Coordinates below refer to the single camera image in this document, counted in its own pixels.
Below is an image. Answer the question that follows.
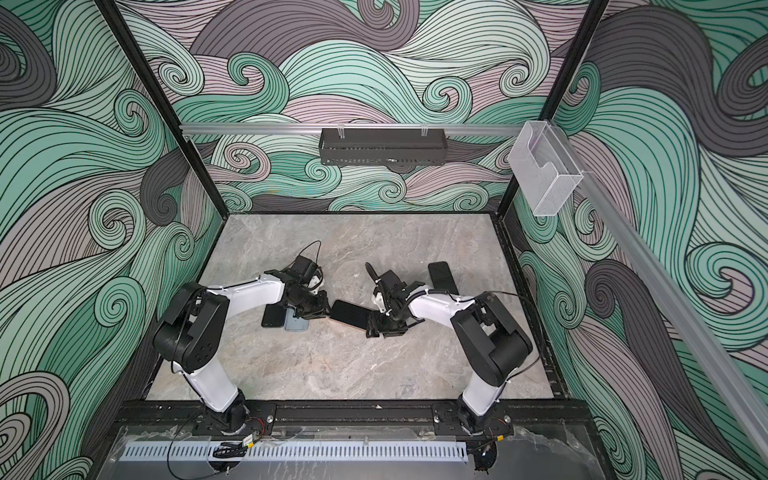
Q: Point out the light blue phone case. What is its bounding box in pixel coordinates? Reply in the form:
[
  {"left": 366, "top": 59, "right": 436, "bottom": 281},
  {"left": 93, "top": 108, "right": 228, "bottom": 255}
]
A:
[{"left": 284, "top": 308, "right": 310, "bottom": 332}]

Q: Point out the black phone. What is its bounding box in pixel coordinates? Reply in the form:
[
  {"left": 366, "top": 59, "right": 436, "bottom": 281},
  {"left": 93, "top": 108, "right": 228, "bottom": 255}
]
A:
[{"left": 329, "top": 300, "right": 375, "bottom": 330}]

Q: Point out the dark blue phone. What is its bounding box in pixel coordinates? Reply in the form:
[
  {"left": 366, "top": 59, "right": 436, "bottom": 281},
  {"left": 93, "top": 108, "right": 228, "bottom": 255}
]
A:
[{"left": 261, "top": 304, "right": 287, "bottom": 328}]

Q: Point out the black phone case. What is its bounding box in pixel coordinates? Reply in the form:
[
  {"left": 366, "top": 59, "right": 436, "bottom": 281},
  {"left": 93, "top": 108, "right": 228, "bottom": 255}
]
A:
[{"left": 428, "top": 261, "right": 459, "bottom": 295}]

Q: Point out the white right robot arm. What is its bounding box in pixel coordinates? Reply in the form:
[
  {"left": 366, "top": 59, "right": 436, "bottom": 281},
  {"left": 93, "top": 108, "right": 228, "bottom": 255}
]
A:
[{"left": 365, "top": 263, "right": 533, "bottom": 435}]

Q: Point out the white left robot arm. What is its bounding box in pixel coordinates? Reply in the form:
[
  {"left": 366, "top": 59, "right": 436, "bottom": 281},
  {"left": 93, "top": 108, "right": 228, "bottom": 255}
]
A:
[{"left": 152, "top": 255, "right": 330, "bottom": 435}]

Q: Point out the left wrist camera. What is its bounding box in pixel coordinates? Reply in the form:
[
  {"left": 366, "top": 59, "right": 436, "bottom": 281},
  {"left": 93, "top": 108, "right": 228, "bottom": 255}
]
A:
[{"left": 289, "top": 255, "right": 323, "bottom": 287}]

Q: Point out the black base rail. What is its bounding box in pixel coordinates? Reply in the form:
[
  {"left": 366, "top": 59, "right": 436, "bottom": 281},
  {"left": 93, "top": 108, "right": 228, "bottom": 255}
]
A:
[{"left": 115, "top": 399, "right": 591, "bottom": 436}]

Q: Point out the white slotted cable duct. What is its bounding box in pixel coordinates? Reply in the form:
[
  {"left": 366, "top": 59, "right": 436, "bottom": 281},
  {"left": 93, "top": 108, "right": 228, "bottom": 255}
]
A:
[{"left": 118, "top": 441, "right": 469, "bottom": 463}]

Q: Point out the black wall tray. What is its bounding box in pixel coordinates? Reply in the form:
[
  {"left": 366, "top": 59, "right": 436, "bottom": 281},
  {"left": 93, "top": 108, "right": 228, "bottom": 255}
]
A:
[{"left": 318, "top": 128, "right": 448, "bottom": 166}]

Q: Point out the clear plastic wall bin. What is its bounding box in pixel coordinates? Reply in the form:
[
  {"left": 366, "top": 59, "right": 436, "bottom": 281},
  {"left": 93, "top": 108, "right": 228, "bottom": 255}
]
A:
[{"left": 507, "top": 121, "right": 583, "bottom": 217}]

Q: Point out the black corner frame post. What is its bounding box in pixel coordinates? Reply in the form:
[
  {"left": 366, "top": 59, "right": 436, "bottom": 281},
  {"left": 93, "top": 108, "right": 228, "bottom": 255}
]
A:
[{"left": 94, "top": 0, "right": 229, "bottom": 221}]

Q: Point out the right black corner post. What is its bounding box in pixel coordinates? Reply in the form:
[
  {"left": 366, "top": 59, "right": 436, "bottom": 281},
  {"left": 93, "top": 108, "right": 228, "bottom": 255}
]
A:
[{"left": 497, "top": 1, "right": 609, "bottom": 220}]

